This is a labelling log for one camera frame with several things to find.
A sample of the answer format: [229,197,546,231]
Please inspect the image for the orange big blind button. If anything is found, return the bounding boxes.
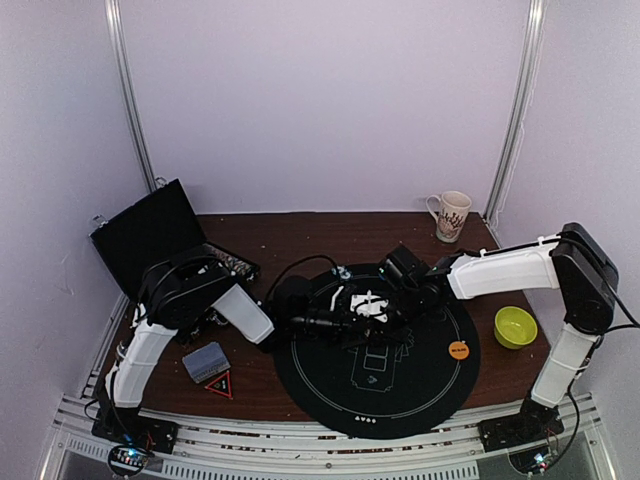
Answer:
[448,340,470,361]

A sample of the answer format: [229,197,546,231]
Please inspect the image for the deck of blue cards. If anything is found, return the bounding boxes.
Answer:
[182,342,231,384]

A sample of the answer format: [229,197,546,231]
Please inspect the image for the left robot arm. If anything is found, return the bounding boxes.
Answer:
[97,254,367,444]

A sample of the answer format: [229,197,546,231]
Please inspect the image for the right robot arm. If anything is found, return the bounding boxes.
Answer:
[378,222,619,442]

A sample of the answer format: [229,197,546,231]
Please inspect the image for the round black poker mat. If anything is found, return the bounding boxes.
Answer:
[272,263,482,441]

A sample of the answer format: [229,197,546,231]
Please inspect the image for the yellow green bowl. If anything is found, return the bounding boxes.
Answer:
[494,306,538,350]

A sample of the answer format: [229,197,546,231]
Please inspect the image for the patterned ceramic mug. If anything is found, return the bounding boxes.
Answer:
[425,191,472,243]

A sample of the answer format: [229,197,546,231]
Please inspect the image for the poker chip rows in case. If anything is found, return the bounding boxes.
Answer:
[215,251,253,277]

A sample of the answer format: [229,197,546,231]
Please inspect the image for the red black triangular token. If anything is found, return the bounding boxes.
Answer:
[205,370,233,399]

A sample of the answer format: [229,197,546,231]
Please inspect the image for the black poker chip case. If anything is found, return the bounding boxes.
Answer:
[89,175,263,346]

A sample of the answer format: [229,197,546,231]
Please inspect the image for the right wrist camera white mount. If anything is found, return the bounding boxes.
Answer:
[350,291,390,323]

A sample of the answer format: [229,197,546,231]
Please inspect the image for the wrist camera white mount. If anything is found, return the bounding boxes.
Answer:
[329,284,354,312]
[350,291,390,323]

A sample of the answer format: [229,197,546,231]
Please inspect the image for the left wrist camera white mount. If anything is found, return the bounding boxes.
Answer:
[329,284,354,312]

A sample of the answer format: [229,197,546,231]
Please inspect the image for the aluminium front rail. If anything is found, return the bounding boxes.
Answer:
[35,394,620,479]

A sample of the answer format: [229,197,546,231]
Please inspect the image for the right aluminium post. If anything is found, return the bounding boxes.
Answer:
[484,0,547,228]

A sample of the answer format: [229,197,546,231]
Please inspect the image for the aluminium post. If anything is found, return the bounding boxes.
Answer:
[484,0,547,228]
[104,0,157,193]

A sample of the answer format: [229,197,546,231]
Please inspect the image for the left aluminium post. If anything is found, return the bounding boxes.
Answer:
[104,0,157,193]

